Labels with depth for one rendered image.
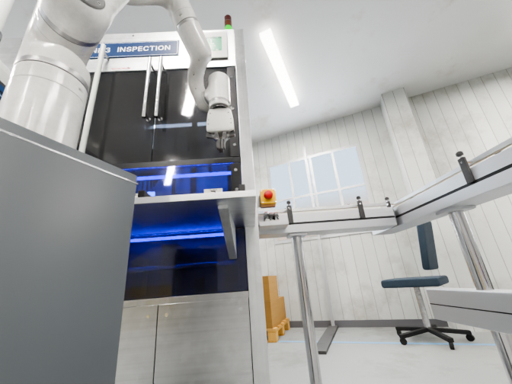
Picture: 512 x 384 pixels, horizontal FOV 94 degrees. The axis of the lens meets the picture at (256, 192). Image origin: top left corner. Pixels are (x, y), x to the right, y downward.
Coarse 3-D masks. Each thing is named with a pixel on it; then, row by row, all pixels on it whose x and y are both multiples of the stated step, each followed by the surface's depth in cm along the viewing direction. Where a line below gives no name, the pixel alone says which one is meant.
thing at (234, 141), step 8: (232, 72) 136; (232, 80) 134; (232, 88) 132; (232, 96) 130; (232, 104) 128; (232, 112) 127; (232, 144) 120; (232, 152) 118; (232, 168) 115; (240, 168) 115; (232, 176) 113; (240, 176) 113; (232, 184) 112
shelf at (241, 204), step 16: (224, 192) 68; (240, 192) 68; (144, 208) 70; (160, 208) 71; (176, 208) 73; (192, 208) 74; (208, 208) 75; (240, 208) 78; (144, 224) 88; (160, 224) 89; (176, 224) 91; (192, 224) 93; (208, 224) 95; (240, 224) 99
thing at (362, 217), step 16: (288, 208) 118; (304, 208) 122; (320, 208) 122; (336, 208) 122; (352, 208) 129; (368, 208) 129; (384, 208) 120; (304, 224) 117; (320, 224) 117; (336, 224) 117; (352, 224) 117; (368, 224) 117; (384, 224) 117
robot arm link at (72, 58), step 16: (32, 16) 52; (32, 32) 53; (48, 32) 52; (32, 48) 45; (48, 48) 46; (64, 48) 48; (80, 48) 56; (64, 64) 47; (80, 64) 50; (80, 80) 49
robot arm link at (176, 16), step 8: (136, 0) 82; (144, 0) 83; (152, 0) 84; (160, 0) 84; (168, 0) 85; (176, 0) 85; (184, 0) 87; (168, 8) 87; (176, 8) 86; (184, 8) 86; (192, 8) 89; (176, 16) 87; (184, 16) 86; (192, 16) 88; (176, 24) 88
